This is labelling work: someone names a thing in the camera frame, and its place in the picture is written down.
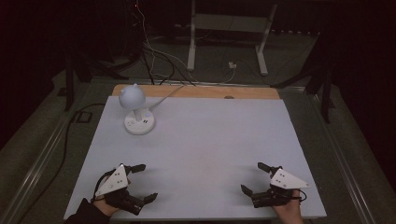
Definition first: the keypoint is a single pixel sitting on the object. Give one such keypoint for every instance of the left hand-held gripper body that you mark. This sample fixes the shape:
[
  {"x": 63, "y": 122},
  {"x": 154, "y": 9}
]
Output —
[{"x": 115, "y": 182}]

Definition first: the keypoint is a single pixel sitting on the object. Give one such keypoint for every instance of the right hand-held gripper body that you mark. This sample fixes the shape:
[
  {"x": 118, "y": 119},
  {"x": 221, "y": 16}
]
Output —
[{"x": 283, "y": 183}]

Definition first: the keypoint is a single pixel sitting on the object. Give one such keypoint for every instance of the person's left hand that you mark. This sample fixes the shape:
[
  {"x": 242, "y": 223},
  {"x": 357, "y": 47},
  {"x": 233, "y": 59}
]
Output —
[{"x": 105, "y": 207}]

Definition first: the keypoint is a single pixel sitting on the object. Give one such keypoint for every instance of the person's right hand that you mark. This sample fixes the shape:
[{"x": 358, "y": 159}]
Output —
[{"x": 289, "y": 211}]

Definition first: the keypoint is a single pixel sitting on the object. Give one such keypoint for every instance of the white round-headed desk lamp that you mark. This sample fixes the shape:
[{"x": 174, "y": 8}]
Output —
[{"x": 137, "y": 119}]

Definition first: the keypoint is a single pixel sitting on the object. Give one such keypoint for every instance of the white table cover sheet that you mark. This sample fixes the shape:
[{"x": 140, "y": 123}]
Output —
[{"x": 202, "y": 149}]

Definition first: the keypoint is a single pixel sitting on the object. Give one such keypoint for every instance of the black tripod stand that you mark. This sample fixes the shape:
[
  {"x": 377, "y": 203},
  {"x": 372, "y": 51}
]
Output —
[
  {"x": 323, "y": 77},
  {"x": 77, "y": 70}
]

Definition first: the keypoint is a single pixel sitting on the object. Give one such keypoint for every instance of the white power plug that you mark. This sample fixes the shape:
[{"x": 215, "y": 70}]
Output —
[{"x": 232, "y": 65}]

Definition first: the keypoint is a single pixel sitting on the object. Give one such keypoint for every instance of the white metal stand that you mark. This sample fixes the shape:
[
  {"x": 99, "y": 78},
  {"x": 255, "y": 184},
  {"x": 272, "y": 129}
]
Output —
[{"x": 229, "y": 23}]

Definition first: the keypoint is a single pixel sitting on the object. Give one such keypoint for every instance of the metal floor rail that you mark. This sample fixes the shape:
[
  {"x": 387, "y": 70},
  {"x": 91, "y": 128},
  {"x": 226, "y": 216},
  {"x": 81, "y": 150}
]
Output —
[
  {"x": 342, "y": 168},
  {"x": 34, "y": 174}
]

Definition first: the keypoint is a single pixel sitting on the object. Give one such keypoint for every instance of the black rectangular floor bracket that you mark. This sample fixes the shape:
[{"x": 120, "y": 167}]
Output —
[{"x": 82, "y": 117}]

